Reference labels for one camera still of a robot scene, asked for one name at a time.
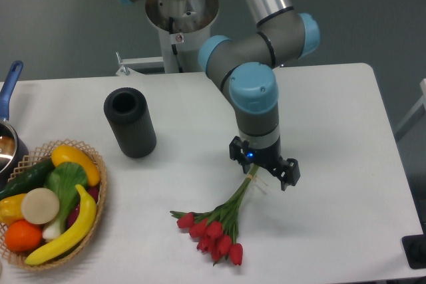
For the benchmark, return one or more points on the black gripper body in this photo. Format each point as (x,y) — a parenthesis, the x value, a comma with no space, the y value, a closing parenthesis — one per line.
(264,157)

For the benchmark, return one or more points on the blue handled saucepan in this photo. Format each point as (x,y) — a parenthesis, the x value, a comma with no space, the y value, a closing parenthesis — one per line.
(13,148)

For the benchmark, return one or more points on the dark grey ribbed vase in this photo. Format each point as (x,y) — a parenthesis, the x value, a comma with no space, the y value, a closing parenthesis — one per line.
(127,112)

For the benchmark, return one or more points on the purple red vegetable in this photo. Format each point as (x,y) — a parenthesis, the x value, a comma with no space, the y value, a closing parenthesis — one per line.
(94,192)

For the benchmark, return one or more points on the yellow banana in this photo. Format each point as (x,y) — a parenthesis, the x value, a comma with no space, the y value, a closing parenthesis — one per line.
(71,237)

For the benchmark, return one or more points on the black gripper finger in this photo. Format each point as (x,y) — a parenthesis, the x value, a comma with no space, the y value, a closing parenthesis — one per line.
(239,151)
(286,170)

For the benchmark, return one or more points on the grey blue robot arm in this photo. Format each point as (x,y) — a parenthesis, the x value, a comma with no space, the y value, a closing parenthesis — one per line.
(241,70)

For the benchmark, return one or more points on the red tulip bouquet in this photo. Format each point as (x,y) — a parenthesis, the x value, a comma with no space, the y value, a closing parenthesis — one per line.
(217,230)

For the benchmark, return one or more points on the yellow bell pepper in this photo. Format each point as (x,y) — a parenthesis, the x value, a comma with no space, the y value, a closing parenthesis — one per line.
(11,209)

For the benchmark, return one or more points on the woven wicker basket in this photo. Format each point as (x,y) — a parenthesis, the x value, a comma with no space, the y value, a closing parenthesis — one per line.
(38,155)

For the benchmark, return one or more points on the green bok choy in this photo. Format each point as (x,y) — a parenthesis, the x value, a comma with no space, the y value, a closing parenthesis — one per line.
(62,181)

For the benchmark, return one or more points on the white metal bracket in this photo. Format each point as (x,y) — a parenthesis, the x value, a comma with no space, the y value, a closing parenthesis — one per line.
(139,64)

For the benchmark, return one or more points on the beige round disc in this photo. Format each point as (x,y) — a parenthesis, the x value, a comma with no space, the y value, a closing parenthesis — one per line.
(40,206)

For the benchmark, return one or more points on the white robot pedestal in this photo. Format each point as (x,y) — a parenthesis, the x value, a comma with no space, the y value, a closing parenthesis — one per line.
(183,27)

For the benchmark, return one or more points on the dark green cucumber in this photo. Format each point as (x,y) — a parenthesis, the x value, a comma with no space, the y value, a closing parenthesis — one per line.
(31,178)

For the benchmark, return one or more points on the orange fruit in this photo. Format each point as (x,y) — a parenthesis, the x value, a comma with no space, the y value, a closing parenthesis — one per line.
(23,236)

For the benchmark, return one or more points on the white frame at right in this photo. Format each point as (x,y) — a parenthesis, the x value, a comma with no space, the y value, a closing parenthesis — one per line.
(412,117)

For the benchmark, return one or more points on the black device at edge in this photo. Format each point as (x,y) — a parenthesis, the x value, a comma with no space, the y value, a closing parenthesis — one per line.
(414,248)

